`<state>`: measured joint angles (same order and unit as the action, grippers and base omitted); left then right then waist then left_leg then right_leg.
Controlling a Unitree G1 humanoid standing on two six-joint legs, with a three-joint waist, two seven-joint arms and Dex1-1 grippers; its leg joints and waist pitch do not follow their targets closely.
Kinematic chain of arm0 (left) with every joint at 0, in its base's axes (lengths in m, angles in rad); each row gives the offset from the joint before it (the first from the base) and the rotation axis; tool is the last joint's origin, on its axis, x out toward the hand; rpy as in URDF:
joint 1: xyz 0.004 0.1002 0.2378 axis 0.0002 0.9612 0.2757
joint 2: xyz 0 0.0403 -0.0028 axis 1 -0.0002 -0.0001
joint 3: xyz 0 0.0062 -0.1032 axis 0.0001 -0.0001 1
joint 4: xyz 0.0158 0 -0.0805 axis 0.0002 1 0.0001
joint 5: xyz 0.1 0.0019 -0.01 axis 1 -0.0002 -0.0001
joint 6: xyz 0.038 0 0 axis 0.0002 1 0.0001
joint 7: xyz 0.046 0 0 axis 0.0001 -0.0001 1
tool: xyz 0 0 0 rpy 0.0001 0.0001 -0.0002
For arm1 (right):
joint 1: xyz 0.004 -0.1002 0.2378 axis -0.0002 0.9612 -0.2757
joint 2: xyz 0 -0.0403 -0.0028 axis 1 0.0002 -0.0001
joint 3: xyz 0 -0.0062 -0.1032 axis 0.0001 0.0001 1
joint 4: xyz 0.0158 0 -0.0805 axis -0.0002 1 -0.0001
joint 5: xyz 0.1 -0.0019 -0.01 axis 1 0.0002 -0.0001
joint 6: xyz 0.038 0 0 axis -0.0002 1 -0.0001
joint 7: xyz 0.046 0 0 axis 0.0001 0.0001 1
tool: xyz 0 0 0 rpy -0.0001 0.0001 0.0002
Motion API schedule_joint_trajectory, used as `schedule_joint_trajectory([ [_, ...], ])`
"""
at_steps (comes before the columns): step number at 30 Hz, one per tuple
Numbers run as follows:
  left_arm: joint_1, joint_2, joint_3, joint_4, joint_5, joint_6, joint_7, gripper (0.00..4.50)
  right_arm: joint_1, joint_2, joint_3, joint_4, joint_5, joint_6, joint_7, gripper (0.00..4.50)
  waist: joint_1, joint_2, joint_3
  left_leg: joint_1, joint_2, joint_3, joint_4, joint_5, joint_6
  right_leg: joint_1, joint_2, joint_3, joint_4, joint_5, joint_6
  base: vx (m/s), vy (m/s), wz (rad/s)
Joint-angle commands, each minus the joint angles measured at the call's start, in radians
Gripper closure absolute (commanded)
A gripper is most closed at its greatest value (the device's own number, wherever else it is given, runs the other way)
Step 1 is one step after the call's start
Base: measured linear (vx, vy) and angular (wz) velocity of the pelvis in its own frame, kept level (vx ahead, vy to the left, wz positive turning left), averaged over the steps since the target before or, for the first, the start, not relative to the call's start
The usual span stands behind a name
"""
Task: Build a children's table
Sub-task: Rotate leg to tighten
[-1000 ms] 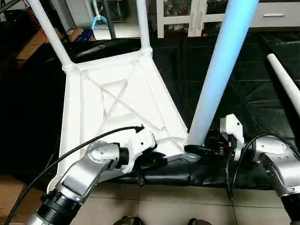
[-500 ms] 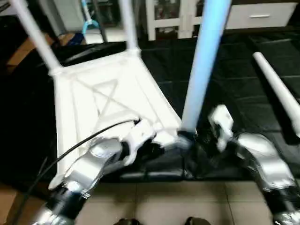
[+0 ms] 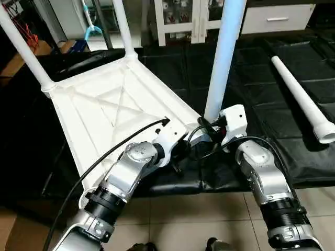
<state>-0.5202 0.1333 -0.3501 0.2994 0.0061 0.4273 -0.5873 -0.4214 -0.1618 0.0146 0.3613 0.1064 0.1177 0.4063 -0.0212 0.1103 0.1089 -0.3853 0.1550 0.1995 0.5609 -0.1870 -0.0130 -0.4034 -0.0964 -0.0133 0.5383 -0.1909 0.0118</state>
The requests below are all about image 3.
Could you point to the white plastic table top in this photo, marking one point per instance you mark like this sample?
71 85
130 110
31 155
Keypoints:
99 104

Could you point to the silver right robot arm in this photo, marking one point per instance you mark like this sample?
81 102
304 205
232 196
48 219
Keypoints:
267 183

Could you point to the black left robot foot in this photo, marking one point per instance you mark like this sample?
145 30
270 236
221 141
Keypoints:
141 247

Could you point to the black robot foot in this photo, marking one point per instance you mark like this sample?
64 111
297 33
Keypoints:
219 245
141 247

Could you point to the black right robot foot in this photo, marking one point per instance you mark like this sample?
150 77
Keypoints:
219 245

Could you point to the black work mat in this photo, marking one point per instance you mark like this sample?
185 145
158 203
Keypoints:
293 73

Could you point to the white drawer cabinet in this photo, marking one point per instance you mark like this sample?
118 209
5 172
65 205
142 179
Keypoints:
183 18
277 16

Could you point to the small blue box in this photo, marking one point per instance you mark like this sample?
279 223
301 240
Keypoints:
78 46

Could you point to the light blue hanger hook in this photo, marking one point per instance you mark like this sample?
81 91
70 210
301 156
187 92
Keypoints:
90 23

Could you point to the cardboard box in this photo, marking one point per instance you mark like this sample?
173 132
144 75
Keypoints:
23 55

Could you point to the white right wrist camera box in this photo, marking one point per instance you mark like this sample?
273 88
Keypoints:
233 125

